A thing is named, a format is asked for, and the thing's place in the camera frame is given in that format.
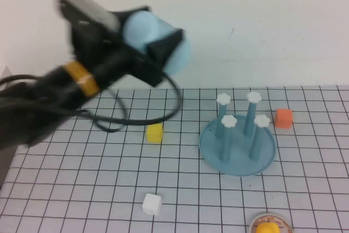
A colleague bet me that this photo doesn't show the light blue plastic cup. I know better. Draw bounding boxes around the light blue plastic cup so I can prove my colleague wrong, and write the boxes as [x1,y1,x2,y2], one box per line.
[122,10,192,76]

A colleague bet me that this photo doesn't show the blue cup stand white caps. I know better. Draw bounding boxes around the blue cup stand white caps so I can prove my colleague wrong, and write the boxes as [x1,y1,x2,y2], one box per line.
[198,91,276,177]

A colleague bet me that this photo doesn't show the white black checkered tablecloth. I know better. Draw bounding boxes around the white black checkered tablecloth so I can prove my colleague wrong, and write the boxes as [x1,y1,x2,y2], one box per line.
[0,85,349,233]

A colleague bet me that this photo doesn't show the orange cube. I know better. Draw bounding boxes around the orange cube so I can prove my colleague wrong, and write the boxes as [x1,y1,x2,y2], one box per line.
[274,109,294,129]

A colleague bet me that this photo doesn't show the yellow cube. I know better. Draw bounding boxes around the yellow cube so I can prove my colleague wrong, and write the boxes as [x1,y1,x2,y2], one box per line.
[147,123,164,144]

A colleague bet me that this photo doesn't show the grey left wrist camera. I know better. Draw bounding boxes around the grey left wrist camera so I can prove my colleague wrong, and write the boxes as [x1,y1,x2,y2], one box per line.
[55,0,122,33]

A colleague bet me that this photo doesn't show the white cube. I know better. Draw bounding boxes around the white cube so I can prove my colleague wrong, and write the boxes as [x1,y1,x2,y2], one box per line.
[142,193,163,215]

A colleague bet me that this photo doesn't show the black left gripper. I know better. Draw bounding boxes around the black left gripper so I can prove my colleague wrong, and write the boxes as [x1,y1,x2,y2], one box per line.
[68,4,184,87]

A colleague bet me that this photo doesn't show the yellow rubber duck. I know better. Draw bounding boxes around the yellow rubber duck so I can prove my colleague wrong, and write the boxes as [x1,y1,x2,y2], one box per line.
[256,222,280,233]

